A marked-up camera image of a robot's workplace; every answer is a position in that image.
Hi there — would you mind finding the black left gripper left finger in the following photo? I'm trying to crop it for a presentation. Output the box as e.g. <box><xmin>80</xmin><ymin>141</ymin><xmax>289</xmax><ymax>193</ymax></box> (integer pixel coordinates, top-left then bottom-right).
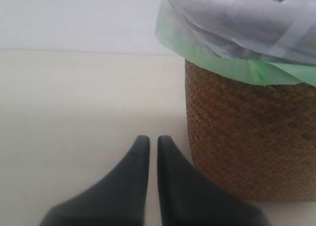
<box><xmin>40</xmin><ymin>135</ymin><xmax>150</xmax><ymax>226</ymax></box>

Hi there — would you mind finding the green plastic bin liner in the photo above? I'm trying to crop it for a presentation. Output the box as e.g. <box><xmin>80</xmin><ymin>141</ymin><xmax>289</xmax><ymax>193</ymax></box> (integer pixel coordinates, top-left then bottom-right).
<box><xmin>155</xmin><ymin>7</ymin><xmax>316</xmax><ymax>86</ymax></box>

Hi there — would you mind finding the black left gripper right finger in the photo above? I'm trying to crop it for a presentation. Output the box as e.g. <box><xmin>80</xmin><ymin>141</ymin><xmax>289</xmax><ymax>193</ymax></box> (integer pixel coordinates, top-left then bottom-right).
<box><xmin>157</xmin><ymin>136</ymin><xmax>266</xmax><ymax>226</ymax></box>

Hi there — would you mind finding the white plastic bin liner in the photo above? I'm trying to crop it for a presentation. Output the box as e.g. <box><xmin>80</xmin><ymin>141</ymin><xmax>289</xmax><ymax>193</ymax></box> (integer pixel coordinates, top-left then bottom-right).
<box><xmin>160</xmin><ymin>0</ymin><xmax>316</xmax><ymax>65</ymax></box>

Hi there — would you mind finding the woven brown wicker basket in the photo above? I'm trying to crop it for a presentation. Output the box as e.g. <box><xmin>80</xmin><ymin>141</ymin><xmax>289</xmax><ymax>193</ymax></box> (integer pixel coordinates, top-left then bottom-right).
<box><xmin>185</xmin><ymin>61</ymin><xmax>316</xmax><ymax>201</ymax></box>

